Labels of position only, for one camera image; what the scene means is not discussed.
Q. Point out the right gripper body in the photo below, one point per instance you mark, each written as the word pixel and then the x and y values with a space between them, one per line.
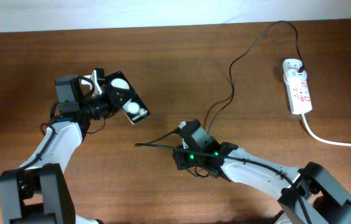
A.
pixel 184 161

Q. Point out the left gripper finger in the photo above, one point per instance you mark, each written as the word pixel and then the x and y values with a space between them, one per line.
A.
pixel 119 96
pixel 95 81

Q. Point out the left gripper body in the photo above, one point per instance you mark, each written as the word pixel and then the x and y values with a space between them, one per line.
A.
pixel 100 104

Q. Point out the black smartphone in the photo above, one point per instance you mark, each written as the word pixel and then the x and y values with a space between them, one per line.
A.
pixel 134 108

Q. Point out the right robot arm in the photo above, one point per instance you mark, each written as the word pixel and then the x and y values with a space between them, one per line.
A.
pixel 306 195

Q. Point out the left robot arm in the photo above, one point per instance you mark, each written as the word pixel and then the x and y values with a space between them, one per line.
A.
pixel 37 191

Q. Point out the white power strip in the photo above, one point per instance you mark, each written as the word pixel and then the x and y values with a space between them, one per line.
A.
pixel 298 95

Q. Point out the white USB wall adapter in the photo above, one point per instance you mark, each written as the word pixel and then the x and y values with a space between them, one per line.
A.
pixel 293 70

